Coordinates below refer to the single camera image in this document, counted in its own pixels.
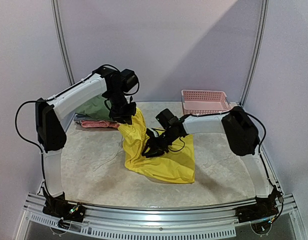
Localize right aluminium frame post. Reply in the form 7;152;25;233
239;0;269;107

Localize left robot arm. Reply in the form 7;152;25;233
35;64;140;217

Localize aluminium frame post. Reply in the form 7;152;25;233
51;0;75;86
239;0;269;107

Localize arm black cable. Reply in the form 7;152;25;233
168;111;267;153
14;64;141;147

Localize green tank top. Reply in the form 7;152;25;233
75;95;112;121

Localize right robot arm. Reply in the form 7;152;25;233
141;106;273;218

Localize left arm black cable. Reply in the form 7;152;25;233
14;64;141;147

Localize pink plastic basket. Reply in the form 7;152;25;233
181;89;232;115

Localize folded grey garment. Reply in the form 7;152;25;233
73;114;94;122

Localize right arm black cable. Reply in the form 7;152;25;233
168;111;267;153

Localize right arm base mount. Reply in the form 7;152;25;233
234;188;284;236

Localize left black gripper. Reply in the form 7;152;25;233
106;88;138;127

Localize aluminium front rail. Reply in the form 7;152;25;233
16;193;306;240

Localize yellow garment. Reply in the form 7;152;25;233
93;108;196;185

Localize folded pink garment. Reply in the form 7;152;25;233
80;120;121;129

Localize left aluminium frame post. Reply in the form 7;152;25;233
51;0;75;86

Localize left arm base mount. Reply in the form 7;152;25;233
42;189;87;229

